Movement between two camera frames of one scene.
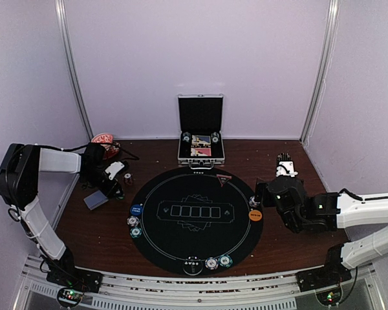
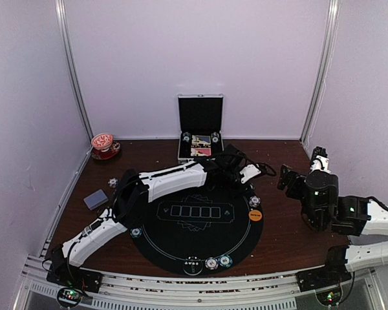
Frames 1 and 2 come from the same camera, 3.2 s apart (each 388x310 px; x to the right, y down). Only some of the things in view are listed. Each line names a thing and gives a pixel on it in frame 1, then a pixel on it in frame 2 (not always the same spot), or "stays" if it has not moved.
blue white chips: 252,203 stays
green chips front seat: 226,261 stays
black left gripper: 109,190 to 243,191
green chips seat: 136,232 stays
